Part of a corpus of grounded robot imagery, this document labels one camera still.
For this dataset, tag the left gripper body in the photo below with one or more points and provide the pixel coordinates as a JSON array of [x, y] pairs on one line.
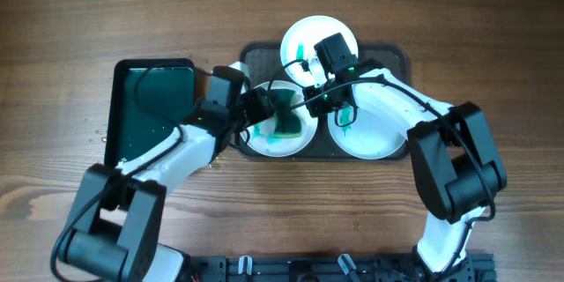
[[258, 106]]

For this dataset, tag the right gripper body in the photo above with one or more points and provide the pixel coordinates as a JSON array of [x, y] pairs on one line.
[[318, 100]]

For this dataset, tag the white plate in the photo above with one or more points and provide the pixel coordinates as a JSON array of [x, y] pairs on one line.
[[261, 139], [299, 42]]

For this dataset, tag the green yellow sponge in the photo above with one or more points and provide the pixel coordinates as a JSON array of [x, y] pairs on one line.
[[286, 123]]

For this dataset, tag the pale blue plate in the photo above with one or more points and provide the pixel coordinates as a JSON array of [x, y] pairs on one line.
[[363, 135]]

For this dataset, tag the white plate top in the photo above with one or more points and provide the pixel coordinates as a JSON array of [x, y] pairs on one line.
[[299, 42]]

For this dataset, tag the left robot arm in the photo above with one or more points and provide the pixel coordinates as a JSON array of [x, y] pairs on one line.
[[114, 223]]

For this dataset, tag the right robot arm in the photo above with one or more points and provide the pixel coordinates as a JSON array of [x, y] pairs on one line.
[[456, 165]]

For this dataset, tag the black serving tray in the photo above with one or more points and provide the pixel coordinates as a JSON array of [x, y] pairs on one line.
[[263, 61]]

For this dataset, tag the black water basin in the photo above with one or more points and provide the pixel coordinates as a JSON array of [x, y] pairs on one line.
[[149, 97]]

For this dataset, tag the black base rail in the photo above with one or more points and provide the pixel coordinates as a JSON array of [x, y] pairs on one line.
[[379, 268]]

